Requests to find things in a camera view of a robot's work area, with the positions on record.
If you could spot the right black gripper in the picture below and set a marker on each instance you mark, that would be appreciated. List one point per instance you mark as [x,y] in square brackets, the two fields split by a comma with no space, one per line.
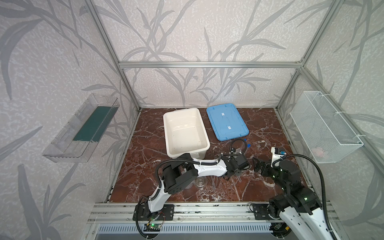
[263,167]

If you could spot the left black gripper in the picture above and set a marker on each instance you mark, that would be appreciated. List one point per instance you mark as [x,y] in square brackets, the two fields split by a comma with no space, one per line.
[235,167]

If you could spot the white plastic tub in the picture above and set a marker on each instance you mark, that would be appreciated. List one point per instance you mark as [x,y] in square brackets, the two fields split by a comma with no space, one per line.
[185,132]

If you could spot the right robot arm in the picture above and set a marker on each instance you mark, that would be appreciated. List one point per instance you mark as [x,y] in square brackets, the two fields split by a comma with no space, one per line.
[298,206]

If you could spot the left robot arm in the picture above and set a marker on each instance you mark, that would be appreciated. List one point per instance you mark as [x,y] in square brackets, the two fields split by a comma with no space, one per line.
[174,175]

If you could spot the small glass flask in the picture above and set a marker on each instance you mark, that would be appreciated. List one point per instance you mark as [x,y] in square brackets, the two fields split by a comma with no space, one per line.
[200,182]

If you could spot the blue plastic lid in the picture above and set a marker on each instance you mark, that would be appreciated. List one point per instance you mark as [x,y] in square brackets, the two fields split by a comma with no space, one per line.
[227,122]

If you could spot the clear plastic beaker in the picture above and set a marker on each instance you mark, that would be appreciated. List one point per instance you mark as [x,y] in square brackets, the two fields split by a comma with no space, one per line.
[189,186]

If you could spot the green circuit board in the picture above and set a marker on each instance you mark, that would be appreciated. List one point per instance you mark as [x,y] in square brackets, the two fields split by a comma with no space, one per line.
[151,227]

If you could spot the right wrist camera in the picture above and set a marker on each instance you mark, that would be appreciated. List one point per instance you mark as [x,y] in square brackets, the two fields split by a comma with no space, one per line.
[277,154]

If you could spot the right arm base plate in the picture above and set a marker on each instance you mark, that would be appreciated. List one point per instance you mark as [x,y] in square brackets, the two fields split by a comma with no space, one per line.
[261,212]

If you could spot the white wire mesh basket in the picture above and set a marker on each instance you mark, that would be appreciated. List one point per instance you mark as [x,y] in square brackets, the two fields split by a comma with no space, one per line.
[321,125]

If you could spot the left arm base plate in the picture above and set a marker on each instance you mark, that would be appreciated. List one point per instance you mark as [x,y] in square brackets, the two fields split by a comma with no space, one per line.
[142,213]

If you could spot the aluminium frame rail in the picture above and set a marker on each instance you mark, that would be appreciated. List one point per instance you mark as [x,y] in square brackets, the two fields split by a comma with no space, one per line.
[197,212]

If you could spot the clear acrylic wall shelf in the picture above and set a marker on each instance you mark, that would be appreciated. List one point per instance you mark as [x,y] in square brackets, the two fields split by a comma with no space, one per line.
[79,138]

